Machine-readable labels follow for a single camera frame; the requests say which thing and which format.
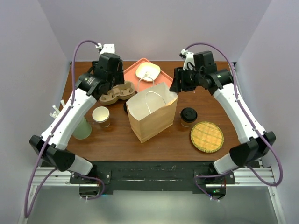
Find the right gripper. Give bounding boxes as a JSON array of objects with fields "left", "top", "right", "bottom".
[{"left": 170, "top": 66, "right": 204, "bottom": 92}]

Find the cardboard cup carrier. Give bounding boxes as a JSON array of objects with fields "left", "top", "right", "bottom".
[{"left": 99, "top": 81, "right": 136, "bottom": 105}]

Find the black cup lid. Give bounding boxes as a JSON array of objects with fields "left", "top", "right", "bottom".
[{"left": 180, "top": 107, "right": 198, "bottom": 123}]

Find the brown paper bag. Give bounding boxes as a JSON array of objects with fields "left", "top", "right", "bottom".
[{"left": 126, "top": 82, "right": 178, "bottom": 143}]

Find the single brown paper cup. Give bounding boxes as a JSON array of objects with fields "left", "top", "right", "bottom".
[{"left": 181, "top": 119, "right": 194, "bottom": 127}]

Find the brown paper cup stack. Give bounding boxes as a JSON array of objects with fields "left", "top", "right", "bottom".
[{"left": 92, "top": 106, "right": 111, "bottom": 128}]

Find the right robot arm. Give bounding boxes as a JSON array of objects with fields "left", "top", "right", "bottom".
[{"left": 170, "top": 49, "right": 276, "bottom": 183}]

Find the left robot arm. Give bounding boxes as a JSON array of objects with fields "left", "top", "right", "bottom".
[{"left": 29, "top": 53, "right": 124, "bottom": 183}]

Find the cream square bowl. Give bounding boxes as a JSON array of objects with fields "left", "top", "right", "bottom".
[{"left": 135, "top": 62, "right": 161, "bottom": 82}]

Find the black lid stack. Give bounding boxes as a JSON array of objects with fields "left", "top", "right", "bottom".
[{"left": 123, "top": 103, "right": 128, "bottom": 113}]

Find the woven bamboo coaster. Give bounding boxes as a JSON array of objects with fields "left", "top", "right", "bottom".
[{"left": 190, "top": 122, "right": 224, "bottom": 153}]

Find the green cup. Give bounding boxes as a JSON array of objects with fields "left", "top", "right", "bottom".
[{"left": 72, "top": 117, "right": 92, "bottom": 140}]

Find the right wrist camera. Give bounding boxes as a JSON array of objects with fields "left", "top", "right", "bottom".
[{"left": 179, "top": 49, "right": 195, "bottom": 70}]

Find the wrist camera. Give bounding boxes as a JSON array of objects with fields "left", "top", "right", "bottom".
[
  {"left": 95, "top": 43, "right": 115, "bottom": 55},
  {"left": 179, "top": 49, "right": 195, "bottom": 70}
]

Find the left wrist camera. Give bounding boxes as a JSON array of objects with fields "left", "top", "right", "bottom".
[{"left": 95, "top": 43, "right": 115, "bottom": 55}]

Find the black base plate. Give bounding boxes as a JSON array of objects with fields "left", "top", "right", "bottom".
[{"left": 70, "top": 160, "right": 260, "bottom": 196}]

